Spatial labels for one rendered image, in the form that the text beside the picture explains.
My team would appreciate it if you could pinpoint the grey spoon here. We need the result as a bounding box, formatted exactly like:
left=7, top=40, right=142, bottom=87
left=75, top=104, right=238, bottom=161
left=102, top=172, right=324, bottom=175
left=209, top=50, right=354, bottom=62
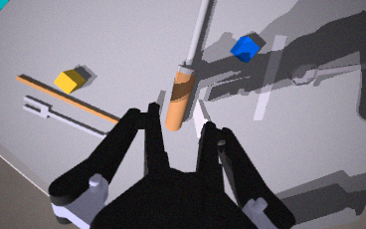
left=288, top=63, right=366, bottom=87

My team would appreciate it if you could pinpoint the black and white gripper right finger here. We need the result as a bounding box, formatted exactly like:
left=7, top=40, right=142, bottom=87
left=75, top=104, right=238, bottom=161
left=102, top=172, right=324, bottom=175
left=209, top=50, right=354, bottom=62
left=193, top=99, right=295, bottom=229

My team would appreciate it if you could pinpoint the blue cube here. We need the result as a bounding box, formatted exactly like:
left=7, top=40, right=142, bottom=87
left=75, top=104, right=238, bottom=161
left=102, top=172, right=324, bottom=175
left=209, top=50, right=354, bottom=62
left=230, top=37, right=260, bottom=63

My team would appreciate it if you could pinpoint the yellow cube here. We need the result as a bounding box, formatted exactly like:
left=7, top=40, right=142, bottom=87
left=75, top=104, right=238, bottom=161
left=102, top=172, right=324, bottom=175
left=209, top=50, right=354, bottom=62
left=54, top=69, right=86, bottom=94

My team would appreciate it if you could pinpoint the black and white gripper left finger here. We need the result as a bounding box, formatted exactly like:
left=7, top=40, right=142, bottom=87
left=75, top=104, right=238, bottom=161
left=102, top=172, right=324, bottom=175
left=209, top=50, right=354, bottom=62
left=48, top=90, right=177, bottom=229

